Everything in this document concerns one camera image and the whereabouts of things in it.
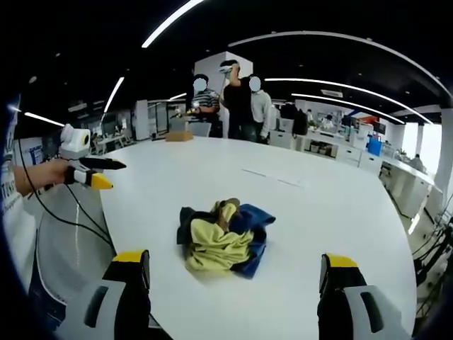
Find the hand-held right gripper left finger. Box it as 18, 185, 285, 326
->
58, 249, 151, 340

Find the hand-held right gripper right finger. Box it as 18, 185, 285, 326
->
316, 252, 401, 340

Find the yellow and blue garment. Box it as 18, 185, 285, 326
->
176, 198, 277, 281

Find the person's left hand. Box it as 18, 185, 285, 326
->
40, 159, 71, 191

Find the short ceiling light strip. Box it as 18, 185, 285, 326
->
103, 76, 126, 111

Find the white office chair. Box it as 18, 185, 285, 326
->
30, 182, 118, 332

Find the brown cardboard box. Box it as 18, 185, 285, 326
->
165, 130, 194, 143

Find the person's white printed shirt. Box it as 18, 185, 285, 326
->
0, 93, 40, 284

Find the long ceiling light strip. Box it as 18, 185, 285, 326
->
141, 0, 207, 49

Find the white cabinet row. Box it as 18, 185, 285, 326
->
268, 127, 385, 174

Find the blue storage bin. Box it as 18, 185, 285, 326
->
367, 135, 384, 156

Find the black hanging backpack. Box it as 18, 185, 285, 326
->
292, 108, 309, 137

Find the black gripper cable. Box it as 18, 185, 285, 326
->
19, 140, 116, 251

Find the black cable bundle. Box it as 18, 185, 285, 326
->
412, 196, 453, 319

